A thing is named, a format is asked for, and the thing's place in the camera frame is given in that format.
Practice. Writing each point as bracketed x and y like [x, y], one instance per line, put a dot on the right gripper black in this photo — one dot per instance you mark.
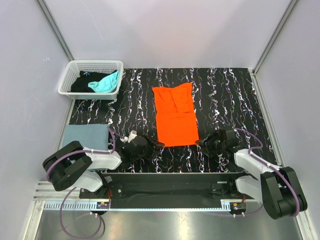
[208, 151]

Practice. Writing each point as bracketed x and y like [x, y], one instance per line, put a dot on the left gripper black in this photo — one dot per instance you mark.
[152, 146]

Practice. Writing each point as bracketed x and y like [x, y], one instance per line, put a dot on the orange t shirt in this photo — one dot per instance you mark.
[176, 121]

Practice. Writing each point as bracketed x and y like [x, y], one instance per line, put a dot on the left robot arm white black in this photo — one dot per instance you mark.
[76, 166]

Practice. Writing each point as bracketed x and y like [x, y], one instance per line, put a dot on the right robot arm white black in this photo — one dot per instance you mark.
[268, 174]

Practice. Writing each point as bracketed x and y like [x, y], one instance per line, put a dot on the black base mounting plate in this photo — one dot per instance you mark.
[171, 177]

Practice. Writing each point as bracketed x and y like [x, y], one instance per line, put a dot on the black marbled table mat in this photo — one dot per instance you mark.
[221, 97]

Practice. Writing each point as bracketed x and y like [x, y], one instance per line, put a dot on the folded grey-blue t shirt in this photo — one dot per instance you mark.
[93, 136]

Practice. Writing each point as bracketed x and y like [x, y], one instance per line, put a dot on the teal t shirt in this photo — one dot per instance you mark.
[106, 85]

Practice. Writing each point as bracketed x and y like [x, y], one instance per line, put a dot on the black t shirt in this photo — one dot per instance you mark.
[81, 83]

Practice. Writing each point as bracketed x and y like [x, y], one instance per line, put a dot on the white plastic laundry basket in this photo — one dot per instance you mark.
[71, 73]

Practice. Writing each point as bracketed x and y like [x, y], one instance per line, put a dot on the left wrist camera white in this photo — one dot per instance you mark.
[130, 137]

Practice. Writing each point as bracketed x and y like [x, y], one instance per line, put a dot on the right corner aluminium post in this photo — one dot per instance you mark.
[300, 18]

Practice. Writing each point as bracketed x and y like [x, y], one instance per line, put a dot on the corner aluminium post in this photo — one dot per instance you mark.
[300, 18]
[55, 29]

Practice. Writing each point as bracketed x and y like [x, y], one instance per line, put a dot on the slotted cable duct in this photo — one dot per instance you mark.
[139, 206]

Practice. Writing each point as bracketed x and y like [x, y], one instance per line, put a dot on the aluminium frame rail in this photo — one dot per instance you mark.
[220, 190]

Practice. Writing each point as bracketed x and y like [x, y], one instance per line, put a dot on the left corner aluminium post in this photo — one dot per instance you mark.
[55, 29]

